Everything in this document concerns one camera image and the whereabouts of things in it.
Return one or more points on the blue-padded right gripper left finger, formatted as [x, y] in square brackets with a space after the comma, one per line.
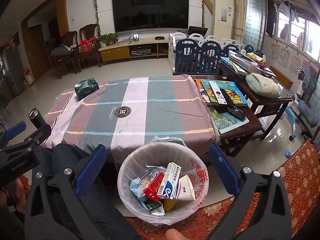
[54, 207]

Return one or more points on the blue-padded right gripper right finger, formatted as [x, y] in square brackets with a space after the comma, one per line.
[271, 218]

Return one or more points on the clear blue plastic wrapper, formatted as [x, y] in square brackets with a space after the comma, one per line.
[137, 185]

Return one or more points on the red cigarette box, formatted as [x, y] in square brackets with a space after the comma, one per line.
[152, 188]

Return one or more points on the paper cup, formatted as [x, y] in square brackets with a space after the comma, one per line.
[185, 189]

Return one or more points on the green snack bag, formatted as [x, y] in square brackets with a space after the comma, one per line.
[155, 208]

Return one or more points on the white trash bin with bag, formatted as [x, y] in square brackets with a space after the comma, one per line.
[161, 152]

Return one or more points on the white blue medicine box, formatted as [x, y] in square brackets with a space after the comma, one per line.
[169, 183]

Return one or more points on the yellow snack bag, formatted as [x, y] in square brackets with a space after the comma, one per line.
[168, 204]

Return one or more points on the person's left hand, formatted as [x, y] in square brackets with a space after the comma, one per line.
[16, 191]

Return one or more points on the black thermos bottle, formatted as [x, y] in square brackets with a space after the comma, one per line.
[36, 118]

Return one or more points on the plaid tablecloth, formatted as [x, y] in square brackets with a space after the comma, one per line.
[125, 114]

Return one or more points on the green tissue box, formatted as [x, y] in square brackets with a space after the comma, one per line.
[85, 87]

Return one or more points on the wooden armchair left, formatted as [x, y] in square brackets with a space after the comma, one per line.
[65, 53]

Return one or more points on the wooden armchair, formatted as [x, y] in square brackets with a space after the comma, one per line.
[65, 53]
[85, 33]

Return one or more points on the black remote control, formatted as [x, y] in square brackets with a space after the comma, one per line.
[232, 109]

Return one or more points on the blue child chair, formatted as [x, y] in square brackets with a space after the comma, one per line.
[300, 110]

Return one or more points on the red gift box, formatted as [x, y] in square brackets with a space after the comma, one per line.
[88, 45]

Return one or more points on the wooden armchair right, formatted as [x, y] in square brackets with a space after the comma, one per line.
[85, 33]

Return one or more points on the dark wooden side table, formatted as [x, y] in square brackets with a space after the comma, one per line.
[262, 113]

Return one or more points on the grey plush cushion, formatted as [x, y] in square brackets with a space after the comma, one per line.
[263, 86]

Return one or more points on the colourful picture book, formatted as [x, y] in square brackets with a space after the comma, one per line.
[230, 87]

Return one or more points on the white remote control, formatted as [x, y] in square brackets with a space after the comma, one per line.
[219, 96]

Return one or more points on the wooden TV cabinet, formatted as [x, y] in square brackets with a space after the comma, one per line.
[135, 50]

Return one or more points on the potted green plant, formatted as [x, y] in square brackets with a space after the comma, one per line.
[108, 39]

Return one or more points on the stack of books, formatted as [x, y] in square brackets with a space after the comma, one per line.
[243, 65]

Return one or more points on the white and navy playpen fence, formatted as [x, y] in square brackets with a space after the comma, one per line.
[196, 54]

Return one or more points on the white air conditioner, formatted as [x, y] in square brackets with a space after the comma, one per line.
[223, 19]

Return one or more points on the black wall television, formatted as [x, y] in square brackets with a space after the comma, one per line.
[150, 14]

